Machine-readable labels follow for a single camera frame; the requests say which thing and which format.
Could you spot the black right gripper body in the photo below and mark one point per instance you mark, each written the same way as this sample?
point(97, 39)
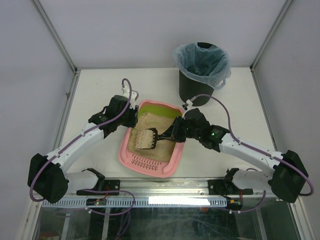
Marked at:
point(177, 129)

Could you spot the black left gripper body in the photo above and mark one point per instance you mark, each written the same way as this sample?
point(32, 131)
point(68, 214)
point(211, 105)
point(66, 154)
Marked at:
point(132, 118)

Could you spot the black litter scoop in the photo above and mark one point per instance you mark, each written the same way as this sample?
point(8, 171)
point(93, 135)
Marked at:
point(147, 139)

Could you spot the pink litter box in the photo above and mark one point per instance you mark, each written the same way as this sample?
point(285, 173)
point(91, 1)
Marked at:
point(146, 166)

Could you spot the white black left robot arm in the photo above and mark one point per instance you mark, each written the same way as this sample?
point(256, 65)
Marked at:
point(48, 174)

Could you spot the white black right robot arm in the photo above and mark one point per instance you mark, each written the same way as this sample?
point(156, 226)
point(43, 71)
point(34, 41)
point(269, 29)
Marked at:
point(283, 174)

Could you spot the beige litter pellets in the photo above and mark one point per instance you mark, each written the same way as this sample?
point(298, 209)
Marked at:
point(164, 148)

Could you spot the black ribbed trash bin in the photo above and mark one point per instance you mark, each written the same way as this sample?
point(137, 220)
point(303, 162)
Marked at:
point(189, 88)

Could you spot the blue plastic bin liner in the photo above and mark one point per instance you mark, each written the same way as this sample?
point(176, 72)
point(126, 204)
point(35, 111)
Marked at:
point(210, 66)

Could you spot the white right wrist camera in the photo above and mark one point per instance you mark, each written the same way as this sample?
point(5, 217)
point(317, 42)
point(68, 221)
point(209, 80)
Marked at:
point(188, 105)

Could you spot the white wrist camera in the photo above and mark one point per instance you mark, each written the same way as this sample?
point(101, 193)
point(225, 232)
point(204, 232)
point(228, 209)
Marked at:
point(130, 93)
point(188, 105)

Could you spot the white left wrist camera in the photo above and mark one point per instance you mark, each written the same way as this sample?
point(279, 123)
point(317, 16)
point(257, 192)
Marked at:
point(130, 93)

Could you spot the aluminium mounting rail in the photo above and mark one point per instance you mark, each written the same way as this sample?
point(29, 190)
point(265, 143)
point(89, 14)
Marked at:
point(165, 186)

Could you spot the white slotted cable duct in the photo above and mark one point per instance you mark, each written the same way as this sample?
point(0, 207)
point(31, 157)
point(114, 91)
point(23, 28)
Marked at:
point(140, 202)

